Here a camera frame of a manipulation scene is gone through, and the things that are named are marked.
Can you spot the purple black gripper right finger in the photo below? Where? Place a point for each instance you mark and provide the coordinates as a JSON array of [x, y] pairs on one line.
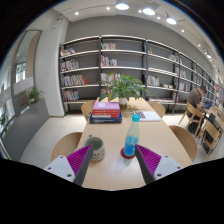
[[154, 166]]

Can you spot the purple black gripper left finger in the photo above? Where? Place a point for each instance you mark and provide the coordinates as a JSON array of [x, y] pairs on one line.
[[73, 167]]

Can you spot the clear blue water bottle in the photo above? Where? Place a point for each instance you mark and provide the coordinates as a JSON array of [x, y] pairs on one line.
[[132, 136]]

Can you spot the wooden chair near left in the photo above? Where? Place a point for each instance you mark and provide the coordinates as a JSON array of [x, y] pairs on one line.
[[66, 145]]

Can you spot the patterned ceramic mug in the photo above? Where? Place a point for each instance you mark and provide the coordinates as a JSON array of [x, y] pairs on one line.
[[97, 146]]

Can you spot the round red coaster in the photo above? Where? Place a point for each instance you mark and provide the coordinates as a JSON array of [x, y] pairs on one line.
[[125, 156]]

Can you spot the dark blue bottom book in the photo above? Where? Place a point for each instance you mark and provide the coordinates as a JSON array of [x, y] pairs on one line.
[[101, 120]]

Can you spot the wooden chair near right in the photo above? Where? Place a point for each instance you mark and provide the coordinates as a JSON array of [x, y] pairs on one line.
[[187, 141]]

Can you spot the open white magazine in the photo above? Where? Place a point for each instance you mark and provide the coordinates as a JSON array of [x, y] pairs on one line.
[[148, 115]]

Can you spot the wooden chair far right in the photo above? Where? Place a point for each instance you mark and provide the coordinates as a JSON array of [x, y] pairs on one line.
[[159, 108]]

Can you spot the wooden chair far left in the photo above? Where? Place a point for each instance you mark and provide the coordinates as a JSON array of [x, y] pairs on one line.
[[87, 107]]

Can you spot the pink red top books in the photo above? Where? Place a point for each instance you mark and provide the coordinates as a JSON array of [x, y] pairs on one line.
[[111, 109]]

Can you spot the wooden slat chair background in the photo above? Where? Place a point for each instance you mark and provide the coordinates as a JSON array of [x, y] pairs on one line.
[[190, 112]]

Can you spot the wooden slat chair nearest right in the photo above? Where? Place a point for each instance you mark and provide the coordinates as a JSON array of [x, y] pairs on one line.
[[210, 135]]

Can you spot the seated man in brown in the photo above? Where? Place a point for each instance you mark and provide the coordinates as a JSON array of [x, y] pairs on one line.
[[196, 99]]

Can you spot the potted green plant on table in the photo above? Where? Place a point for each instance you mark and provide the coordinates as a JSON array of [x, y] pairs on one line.
[[123, 88]]

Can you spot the floor plant by window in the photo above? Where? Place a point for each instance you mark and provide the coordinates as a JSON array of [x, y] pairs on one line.
[[33, 96]]

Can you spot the large grey bookshelf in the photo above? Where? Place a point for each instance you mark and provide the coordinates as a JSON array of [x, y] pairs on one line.
[[87, 64]]

